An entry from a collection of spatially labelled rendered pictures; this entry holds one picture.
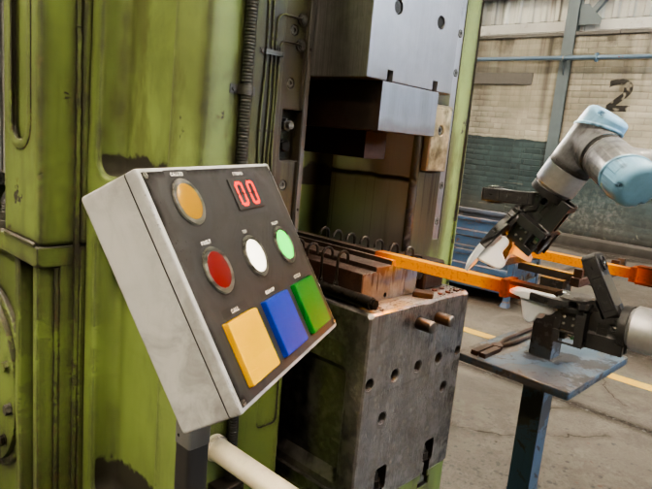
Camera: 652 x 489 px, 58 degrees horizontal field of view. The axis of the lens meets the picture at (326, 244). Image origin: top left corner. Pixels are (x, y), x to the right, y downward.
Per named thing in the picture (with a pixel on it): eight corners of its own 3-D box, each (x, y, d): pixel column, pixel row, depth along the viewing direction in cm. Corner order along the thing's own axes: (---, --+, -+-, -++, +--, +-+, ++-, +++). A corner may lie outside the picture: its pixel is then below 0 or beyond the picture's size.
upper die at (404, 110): (434, 137, 129) (439, 92, 128) (377, 130, 115) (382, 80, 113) (300, 125, 157) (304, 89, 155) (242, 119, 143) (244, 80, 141)
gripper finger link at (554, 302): (526, 301, 105) (576, 313, 99) (527, 292, 104) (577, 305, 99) (536, 297, 108) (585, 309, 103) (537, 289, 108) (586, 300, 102)
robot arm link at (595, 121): (607, 115, 92) (581, 95, 99) (563, 174, 97) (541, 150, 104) (642, 133, 95) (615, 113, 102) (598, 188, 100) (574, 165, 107)
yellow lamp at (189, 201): (212, 221, 68) (214, 184, 67) (178, 223, 65) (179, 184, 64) (197, 217, 70) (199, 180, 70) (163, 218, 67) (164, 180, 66)
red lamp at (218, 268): (242, 288, 68) (244, 252, 68) (209, 294, 65) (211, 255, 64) (225, 282, 70) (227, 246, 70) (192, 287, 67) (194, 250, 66)
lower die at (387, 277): (414, 292, 136) (419, 256, 134) (359, 305, 121) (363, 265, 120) (290, 255, 164) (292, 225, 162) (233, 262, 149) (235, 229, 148)
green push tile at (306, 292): (331, 319, 90) (312, 274, 89) (316, 333, 82) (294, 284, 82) (321, 323, 90) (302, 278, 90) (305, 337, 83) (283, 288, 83)
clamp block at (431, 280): (442, 285, 145) (446, 260, 144) (423, 290, 138) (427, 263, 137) (403, 275, 153) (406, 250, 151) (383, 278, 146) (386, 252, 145)
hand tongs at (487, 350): (562, 316, 195) (563, 312, 194) (574, 319, 192) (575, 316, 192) (470, 353, 151) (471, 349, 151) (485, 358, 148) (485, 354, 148)
